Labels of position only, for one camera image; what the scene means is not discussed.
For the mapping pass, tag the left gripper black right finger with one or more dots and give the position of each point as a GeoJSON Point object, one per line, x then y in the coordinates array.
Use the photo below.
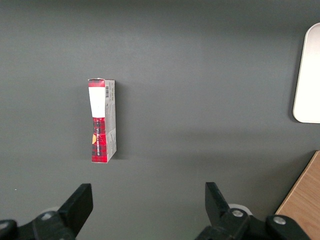
{"type": "Point", "coordinates": [220, 217]}

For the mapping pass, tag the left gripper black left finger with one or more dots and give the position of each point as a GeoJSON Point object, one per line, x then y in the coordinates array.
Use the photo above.
{"type": "Point", "coordinates": [72, 212]}

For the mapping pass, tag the cream rectangular tray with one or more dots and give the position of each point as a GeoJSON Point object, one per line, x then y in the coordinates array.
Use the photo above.
{"type": "Point", "coordinates": [308, 80]}

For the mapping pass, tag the red grey cardboard box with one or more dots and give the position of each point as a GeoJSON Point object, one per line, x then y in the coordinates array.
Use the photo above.
{"type": "Point", "coordinates": [98, 140]}

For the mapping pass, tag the oak wooden drawer cabinet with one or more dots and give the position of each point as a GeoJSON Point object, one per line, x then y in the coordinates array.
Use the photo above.
{"type": "Point", "coordinates": [303, 200]}

